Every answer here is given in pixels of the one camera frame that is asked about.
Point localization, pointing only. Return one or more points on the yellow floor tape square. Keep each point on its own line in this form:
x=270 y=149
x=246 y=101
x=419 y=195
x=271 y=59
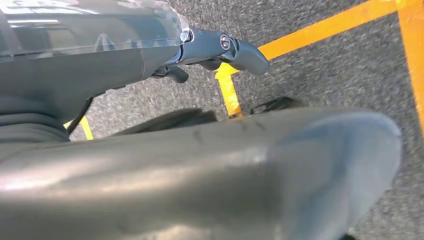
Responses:
x=331 y=27

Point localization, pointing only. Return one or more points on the grey and black robot body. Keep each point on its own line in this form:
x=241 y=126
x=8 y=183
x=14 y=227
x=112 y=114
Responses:
x=165 y=185

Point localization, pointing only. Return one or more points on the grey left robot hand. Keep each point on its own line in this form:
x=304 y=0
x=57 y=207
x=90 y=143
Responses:
x=82 y=66

